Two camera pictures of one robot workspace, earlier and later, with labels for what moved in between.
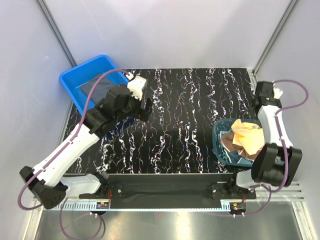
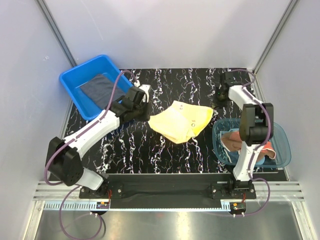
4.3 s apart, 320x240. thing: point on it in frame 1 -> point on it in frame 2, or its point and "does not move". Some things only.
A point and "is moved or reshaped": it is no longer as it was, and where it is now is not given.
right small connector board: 237,206 does not move
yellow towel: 249,136 is moved or reshaped
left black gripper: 141,113 does not move
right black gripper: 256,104 -> 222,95
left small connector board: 102,205 does not move
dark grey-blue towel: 100,90 does not move
